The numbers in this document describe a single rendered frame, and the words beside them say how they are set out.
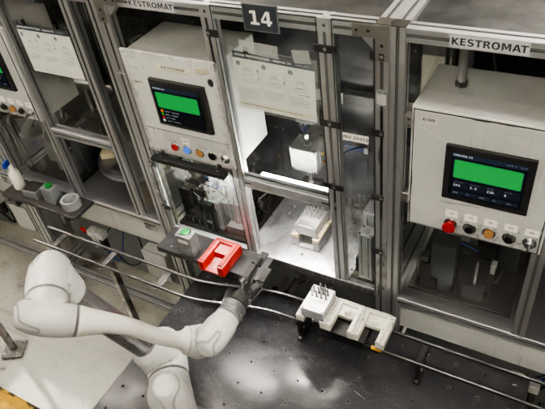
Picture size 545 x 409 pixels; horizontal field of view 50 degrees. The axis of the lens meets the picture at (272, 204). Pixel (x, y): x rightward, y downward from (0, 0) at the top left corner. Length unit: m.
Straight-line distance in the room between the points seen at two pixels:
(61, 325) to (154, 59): 0.96
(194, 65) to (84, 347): 2.10
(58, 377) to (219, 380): 1.37
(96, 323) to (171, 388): 0.43
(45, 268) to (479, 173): 1.36
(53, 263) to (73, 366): 1.69
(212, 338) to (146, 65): 1.00
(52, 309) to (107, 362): 1.71
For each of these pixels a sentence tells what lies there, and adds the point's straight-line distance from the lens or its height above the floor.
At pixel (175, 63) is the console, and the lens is 2.13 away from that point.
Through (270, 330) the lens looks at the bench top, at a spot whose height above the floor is 0.68.
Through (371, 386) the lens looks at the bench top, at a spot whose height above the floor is 0.68.
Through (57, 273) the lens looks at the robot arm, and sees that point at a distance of 1.97.
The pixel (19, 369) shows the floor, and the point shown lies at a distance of 3.78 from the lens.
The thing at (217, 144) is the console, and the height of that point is 1.49.
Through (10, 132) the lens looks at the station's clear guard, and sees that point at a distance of 3.29.
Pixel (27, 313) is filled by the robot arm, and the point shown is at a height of 1.46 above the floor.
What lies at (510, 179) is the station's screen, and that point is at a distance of 1.78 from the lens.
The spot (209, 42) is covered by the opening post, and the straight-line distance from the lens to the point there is 2.00.
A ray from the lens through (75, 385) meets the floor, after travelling 3.56.
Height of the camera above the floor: 2.74
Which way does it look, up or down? 41 degrees down
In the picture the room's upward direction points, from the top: 9 degrees counter-clockwise
